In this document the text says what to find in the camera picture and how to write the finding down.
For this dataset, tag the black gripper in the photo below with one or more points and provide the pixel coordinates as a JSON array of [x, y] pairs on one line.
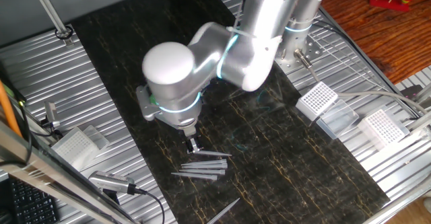
[[191, 138]]

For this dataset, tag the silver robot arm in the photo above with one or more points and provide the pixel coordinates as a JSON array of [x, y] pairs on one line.
[[168, 66]]

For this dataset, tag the white pipette tip rack box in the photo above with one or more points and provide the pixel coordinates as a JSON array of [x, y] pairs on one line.
[[382, 128], [316, 99], [75, 146]]

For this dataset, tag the black marble mat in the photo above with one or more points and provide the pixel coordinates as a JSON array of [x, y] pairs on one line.
[[252, 150]]

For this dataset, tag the black keyboard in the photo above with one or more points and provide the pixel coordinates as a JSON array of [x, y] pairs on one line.
[[30, 205]]

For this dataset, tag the slim metal pole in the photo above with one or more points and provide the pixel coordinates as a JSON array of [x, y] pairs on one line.
[[48, 8]]

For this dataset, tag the small dark electronic box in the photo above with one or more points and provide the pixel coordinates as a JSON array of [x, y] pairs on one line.
[[414, 91]]

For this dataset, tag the aluminium profile bar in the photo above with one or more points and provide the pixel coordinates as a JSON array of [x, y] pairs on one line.
[[422, 119]]

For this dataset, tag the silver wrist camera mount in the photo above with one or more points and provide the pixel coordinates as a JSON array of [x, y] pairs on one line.
[[144, 108]]

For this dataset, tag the grey vented depth camera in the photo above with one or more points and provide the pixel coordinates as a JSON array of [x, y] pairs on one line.
[[111, 182]]

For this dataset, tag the aluminium frame strut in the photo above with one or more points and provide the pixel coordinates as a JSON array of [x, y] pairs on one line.
[[50, 173]]

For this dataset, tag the small metal foot bracket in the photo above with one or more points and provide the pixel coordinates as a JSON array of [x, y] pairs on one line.
[[51, 111]]

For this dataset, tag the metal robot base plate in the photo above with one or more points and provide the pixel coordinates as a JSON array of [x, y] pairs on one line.
[[313, 50]]

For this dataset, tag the metal pole foot bracket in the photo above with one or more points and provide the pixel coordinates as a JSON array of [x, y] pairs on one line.
[[69, 42]]

